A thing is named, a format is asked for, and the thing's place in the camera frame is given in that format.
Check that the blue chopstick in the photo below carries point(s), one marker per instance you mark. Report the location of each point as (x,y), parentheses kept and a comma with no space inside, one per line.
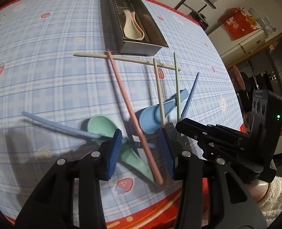
(81,132)
(189,100)

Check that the brown rice cooker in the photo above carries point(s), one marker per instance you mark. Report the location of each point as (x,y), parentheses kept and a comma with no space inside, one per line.
(200,18)

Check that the brown trash bin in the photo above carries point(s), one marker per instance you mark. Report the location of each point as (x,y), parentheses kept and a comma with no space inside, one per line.
(236,78)

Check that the white fluffy right sleeve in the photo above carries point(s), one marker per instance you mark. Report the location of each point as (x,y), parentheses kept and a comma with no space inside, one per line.
(271,204)

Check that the pink chopstick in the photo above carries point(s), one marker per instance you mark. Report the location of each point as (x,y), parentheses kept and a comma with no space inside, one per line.
(143,141)

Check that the white refrigerator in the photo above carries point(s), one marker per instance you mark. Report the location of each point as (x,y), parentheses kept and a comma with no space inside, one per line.
(231,50)

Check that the blue plaid table mat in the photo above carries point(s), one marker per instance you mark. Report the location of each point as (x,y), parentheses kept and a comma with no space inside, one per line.
(39,74)

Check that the person's right hand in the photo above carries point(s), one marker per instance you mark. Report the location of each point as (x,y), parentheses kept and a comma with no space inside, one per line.
(258,189)

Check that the beige chopstick crosswise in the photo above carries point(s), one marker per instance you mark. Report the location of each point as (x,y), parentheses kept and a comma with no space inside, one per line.
(128,59)

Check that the pink spoon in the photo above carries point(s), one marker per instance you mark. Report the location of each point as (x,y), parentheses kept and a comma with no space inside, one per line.
(140,33)

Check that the cream spoon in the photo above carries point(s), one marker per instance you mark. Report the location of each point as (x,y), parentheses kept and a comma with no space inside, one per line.
(129,29)

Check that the green spoon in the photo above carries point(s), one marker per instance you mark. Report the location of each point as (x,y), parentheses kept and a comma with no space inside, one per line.
(128,156)

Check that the beige chopstick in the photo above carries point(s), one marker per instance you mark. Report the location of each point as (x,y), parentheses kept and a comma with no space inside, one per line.
(160,97)

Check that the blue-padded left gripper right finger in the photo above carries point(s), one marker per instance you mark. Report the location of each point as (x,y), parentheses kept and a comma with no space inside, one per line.
(171,152)

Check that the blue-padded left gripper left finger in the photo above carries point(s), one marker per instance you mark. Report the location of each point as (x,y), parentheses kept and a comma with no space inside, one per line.
(110,151)

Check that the dark metal utensil tray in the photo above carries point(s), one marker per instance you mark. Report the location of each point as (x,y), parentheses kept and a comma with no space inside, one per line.
(113,21)

